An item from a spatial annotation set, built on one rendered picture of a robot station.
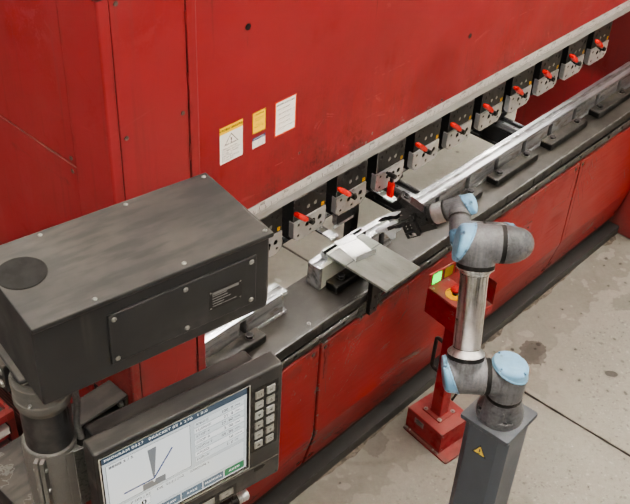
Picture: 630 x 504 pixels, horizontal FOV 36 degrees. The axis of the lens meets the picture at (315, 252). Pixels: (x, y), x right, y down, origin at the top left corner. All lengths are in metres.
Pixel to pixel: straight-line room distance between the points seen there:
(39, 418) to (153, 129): 0.65
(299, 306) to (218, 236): 1.49
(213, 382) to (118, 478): 0.27
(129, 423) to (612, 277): 3.55
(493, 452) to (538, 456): 0.98
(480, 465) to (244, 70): 1.50
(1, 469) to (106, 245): 0.81
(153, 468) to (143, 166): 0.65
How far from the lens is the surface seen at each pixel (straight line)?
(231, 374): 2.09
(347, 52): 2.93
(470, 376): 3.03
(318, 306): 3.35
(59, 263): 1.84
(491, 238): 2.90
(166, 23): 2.09
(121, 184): 2.17
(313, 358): 3.38
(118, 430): 2.00
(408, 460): 4.06
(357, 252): 3.38
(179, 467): 2.14
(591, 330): 4.82
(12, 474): 2.48
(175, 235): 1.88
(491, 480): 3.32
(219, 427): 2.12
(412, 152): 3.46
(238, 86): 2.63
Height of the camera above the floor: 3.08
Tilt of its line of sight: 38 degrees down
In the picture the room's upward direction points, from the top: 4 degrees clockwise
